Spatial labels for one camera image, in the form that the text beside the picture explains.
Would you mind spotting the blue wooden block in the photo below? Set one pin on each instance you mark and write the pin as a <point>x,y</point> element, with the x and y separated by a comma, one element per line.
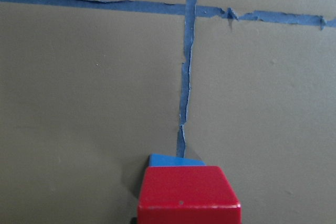
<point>159,160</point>

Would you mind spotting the red wooden block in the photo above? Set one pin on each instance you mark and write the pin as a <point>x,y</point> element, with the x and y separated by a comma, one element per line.
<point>187,194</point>

